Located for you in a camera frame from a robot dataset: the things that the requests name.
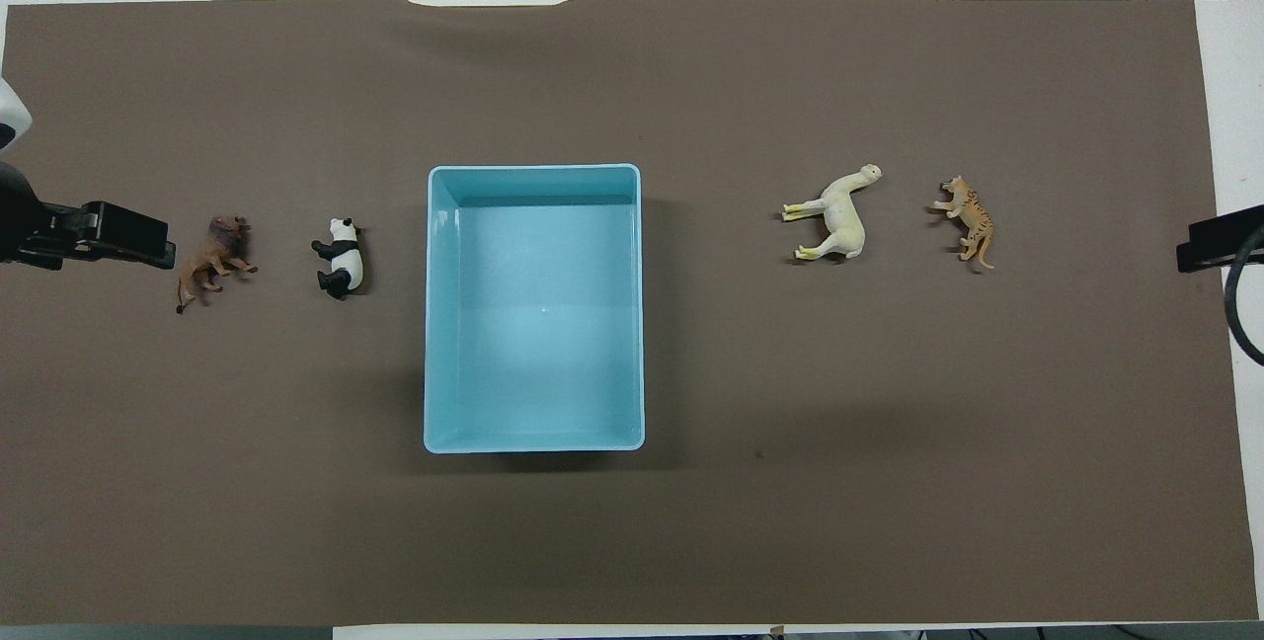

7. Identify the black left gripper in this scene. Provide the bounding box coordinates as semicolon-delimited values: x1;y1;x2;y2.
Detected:
0;162;178;272

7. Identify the brown lion toy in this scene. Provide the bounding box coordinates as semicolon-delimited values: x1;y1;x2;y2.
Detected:
176;215;260;315

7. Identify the black white panda toy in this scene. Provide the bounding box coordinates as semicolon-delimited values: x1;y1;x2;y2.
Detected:
311;217;365;301

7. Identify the orange striped tiger toy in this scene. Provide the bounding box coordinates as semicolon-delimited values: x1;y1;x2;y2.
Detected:
933;176;996;271

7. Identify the cream llama toy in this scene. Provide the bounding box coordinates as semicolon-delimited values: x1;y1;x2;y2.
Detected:
782;164;883;263

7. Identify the light blue storage box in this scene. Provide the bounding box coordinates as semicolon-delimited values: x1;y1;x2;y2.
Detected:
424;164;646;453

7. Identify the brown table mat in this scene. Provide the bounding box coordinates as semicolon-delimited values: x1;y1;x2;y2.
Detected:
0;0;1259;629

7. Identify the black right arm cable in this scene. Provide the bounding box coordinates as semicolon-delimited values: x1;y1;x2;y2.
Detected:
1223;223;1264;366

